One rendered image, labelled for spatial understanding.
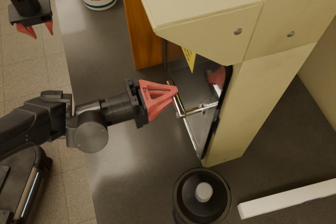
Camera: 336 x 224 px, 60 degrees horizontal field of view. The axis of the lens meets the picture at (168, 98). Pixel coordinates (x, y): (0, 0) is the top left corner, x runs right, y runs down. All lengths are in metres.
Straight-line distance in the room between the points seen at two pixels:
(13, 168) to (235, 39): 1.52
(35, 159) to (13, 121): 1.18
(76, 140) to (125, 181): 0.33
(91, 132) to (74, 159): 1.39
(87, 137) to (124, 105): 0.10
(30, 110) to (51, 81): 1.67
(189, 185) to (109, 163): 0.33
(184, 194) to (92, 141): 0.19
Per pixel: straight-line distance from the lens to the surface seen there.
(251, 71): 0.42
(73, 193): 1.83
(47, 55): 2.36
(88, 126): 0.49
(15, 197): 1.67
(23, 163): 1.71
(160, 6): 0.30
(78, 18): 1.15
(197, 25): 0.30
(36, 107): 0.55
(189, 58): 0.57
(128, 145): 0.83
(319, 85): 1.01
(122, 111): 0.56
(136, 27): 0.81
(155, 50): 0.90
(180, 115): 0.56
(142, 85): 0.57
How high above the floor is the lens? 1.71
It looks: 60 degrees down
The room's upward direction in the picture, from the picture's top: straight up
